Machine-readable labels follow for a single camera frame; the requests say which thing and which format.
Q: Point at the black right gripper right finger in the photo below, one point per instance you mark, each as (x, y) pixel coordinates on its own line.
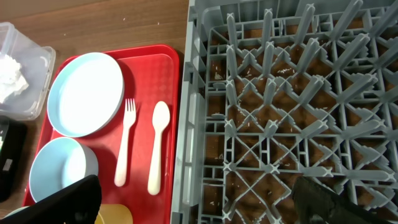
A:
(314, 203)

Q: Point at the grey dishwasher rack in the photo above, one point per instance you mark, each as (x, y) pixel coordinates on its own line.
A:
(276, 90)

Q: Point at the mint green bowl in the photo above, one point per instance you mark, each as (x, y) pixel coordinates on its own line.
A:
(15, 211)

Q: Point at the light blue plate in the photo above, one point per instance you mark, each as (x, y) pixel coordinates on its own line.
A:
(85, 95)

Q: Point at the clear plastic bin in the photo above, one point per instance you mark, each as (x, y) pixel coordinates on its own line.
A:
(37, 68)

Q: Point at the white plastic fork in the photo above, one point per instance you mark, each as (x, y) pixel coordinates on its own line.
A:
(128, 121)

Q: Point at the yellow cup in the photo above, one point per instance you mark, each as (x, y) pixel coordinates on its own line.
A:
(114, 214)

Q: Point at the black plastic tray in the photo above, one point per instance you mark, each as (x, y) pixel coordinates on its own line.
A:
(13, 135)

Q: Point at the light blue bowl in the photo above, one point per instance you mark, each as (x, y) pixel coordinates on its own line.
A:
(60, 163)

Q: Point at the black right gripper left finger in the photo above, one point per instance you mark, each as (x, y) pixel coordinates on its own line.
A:
(78, 203)

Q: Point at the white plastic spoon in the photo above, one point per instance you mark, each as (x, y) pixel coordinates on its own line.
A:
(160, 120)

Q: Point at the white napkin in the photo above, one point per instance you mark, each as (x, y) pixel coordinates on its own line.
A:
(12, 80)

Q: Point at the red serving tray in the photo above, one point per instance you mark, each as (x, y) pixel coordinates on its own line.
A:
(151, 74)

